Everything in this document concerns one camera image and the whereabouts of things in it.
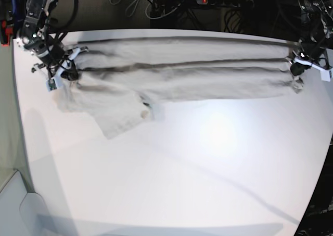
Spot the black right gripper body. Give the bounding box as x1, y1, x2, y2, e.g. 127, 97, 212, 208
15, 35, 89, 82

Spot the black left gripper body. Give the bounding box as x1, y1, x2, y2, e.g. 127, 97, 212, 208
289, 47, 332, 76

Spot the grey t-shirt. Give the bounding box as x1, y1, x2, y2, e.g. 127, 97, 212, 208
55, 37, 303, 139

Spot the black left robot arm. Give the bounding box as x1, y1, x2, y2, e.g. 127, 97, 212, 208
290, 0, 332, 76

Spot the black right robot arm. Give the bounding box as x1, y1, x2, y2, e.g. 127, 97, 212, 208
17, 0, 79, 81

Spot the red and black clamp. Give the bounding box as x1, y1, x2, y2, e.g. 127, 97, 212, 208
1, 20, 13, 47

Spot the black power strip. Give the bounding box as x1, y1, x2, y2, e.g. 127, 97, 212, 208
196, 0, 254, 8

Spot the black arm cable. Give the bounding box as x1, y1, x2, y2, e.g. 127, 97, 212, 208
44, 0, 80, 46

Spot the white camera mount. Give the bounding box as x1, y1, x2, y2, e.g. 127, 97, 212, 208
31, 47, 88, 92
286, 49, 332, 82

